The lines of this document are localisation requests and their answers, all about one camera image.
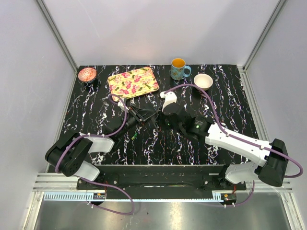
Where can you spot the red patterned bowl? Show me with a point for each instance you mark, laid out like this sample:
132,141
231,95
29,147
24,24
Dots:
87,74

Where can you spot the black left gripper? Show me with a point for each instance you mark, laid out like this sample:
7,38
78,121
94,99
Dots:
139,118

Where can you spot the blue mug yellow inside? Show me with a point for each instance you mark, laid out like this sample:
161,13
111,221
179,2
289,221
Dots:
179,69

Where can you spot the floral rectangular tray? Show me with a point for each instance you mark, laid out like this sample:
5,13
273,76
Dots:
133,83

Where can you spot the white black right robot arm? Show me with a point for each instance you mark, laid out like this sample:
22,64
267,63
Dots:
264,164

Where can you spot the cream white bowl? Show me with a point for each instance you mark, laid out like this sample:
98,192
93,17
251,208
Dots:
203,81

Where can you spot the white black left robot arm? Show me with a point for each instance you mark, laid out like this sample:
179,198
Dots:
68,153

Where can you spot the black remote control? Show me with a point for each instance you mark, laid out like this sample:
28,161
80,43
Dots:
156,122

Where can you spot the slotted aluminium cable duct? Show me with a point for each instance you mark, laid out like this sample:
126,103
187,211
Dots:
145,194

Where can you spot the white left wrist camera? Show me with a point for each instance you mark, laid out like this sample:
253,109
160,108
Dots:
122,104

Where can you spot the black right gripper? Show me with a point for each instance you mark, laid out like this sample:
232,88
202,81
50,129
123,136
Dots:
163,116

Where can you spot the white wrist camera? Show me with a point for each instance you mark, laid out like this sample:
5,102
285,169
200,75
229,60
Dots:
169,97
122,104

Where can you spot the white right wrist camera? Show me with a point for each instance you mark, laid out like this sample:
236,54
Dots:
169,97

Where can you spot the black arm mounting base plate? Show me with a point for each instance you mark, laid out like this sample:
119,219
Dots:
193,177

